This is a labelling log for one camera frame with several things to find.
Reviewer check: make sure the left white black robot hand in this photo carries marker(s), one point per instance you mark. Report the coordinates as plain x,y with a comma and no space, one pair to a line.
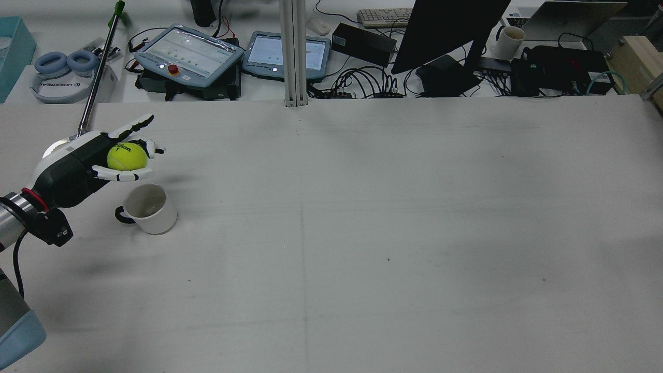
67,171

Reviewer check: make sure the yellow tennis ball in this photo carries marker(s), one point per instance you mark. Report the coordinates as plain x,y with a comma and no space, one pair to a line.
126,157

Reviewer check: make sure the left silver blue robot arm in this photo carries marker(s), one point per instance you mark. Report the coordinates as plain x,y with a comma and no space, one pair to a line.
8,223

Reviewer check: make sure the white cardboard box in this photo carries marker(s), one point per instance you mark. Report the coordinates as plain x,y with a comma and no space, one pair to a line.
106,83

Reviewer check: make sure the metal reacher grabber tool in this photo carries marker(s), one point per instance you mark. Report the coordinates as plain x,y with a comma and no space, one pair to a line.
98,72

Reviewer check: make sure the blue grey headset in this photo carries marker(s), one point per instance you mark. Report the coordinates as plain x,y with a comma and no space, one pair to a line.
57,65

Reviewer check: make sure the teal box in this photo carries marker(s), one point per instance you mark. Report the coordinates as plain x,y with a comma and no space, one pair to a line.
13,52

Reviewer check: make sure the black pendant dock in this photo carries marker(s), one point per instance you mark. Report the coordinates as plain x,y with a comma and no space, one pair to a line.
207,90

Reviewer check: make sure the large robot teach pendant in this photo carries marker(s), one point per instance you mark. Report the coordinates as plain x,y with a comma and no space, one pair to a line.
189,52

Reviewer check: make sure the black cylinder object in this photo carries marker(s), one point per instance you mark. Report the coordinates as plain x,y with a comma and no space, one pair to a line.
203,13

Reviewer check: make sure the small robot teach pendant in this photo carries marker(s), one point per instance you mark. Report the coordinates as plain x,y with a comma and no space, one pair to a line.
285,54

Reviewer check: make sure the white computer mouse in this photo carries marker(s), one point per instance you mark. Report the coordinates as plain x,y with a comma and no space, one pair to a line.
317,26

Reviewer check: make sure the flat black box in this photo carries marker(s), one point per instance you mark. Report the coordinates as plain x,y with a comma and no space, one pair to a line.
362,44

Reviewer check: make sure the beige computer keyboard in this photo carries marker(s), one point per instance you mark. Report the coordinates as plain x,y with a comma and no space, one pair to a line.
383,17

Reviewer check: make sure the black computer monitor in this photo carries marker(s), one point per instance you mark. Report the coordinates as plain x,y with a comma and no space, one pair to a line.
445,31

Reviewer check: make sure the plain white mug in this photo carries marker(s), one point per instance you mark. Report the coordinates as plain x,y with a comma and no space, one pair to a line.
505,46

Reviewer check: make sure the black electronics unit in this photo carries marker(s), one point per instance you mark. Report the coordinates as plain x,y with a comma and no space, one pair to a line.
559,67

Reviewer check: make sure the silver laptop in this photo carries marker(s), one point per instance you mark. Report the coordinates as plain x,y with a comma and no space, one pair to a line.
564,20

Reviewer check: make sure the wooden box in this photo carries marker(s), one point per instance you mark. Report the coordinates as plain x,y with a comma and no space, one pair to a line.
639,62

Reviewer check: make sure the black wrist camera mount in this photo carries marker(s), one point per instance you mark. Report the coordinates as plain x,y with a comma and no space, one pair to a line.
54,228

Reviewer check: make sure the aluminium profile post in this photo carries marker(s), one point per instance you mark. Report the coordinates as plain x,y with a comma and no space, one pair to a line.
294,52

